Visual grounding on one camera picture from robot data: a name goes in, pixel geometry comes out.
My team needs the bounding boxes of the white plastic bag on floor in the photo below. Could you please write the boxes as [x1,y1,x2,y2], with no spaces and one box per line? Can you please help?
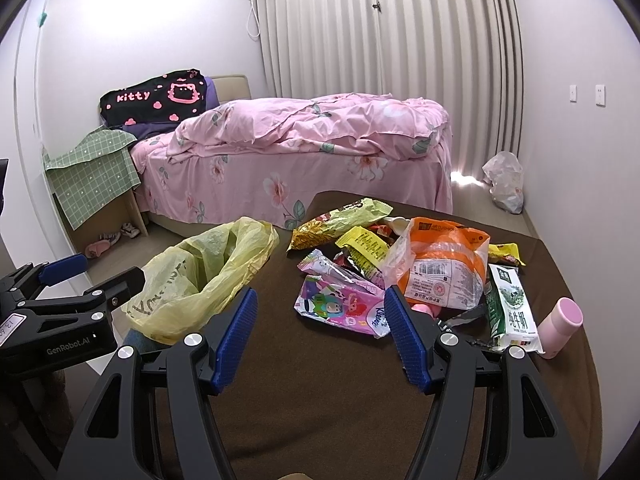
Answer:
[482,151,524,214]

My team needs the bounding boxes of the pink cylindrical cup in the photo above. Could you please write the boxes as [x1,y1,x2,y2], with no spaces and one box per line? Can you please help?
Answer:
[538,297,584,360]

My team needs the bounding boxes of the small yellow snack packet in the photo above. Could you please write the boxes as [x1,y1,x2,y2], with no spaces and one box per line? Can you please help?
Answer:
[488,243,526,268]

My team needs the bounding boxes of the beige pleated curtain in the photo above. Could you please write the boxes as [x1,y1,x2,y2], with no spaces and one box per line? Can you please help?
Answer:
[257,0,524,177]

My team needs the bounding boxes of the shoes under nightstand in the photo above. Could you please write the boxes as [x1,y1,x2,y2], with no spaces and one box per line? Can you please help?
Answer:
[85,222,141,259]

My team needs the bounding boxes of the pink cartoon tissue pack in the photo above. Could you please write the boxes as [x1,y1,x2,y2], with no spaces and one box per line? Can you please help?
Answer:
[294,249,390,339]

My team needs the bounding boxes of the yellow plastic trash bag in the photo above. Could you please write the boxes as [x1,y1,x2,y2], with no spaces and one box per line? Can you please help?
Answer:
[122,217,279,346]

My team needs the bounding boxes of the pink floral bed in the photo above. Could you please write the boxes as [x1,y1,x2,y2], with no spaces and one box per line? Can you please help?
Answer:
[130,75,455,232]

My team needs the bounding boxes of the green white milk carton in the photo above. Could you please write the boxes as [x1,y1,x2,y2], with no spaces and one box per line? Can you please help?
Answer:
[484,263,544,354]

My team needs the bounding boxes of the white wall socket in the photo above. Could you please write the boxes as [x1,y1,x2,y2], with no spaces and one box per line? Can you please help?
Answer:
[594,84,606,107]

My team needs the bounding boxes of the pink floral duvet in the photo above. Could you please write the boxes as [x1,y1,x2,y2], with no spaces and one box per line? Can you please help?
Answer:
[167,93,451,160]

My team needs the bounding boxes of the orange white plastic bag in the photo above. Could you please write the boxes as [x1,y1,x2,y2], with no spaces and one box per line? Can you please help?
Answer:
[381,217,490,311]

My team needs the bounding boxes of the black kitty pillow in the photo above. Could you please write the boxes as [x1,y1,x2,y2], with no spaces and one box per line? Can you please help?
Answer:
[99,68,208,126]

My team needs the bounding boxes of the green checkered cloth nightstand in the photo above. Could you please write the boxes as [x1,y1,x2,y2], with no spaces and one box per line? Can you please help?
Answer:
[43,127,148,254]

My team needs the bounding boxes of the green yellow snack bag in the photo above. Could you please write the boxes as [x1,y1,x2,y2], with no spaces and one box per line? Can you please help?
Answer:
[288,197,393,250]

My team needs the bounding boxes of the yellow printed wrapper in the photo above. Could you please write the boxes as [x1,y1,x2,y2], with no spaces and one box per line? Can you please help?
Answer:
[335,226,390,270]

